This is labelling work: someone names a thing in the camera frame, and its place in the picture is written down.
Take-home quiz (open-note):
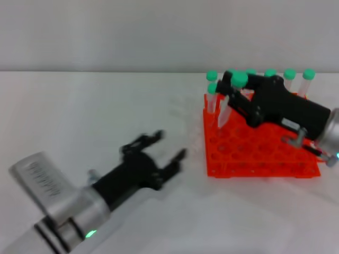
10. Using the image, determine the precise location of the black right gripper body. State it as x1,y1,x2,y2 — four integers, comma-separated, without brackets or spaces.
246,75,331,140

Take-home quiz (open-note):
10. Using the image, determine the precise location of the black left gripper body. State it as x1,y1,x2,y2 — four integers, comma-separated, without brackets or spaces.
92,152,168,211

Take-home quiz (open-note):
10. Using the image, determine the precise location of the orange test tube rack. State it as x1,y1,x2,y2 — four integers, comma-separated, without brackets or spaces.
202,88,322,179

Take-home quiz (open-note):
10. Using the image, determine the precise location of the silver right arm cable connector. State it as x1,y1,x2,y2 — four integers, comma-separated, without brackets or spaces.
281,127,308,148

